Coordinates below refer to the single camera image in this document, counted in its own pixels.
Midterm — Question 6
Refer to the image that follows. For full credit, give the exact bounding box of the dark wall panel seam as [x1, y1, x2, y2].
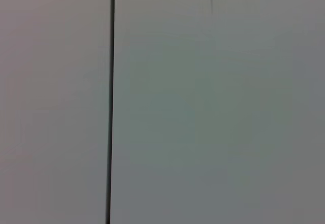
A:
[105, 0, 116, 224]

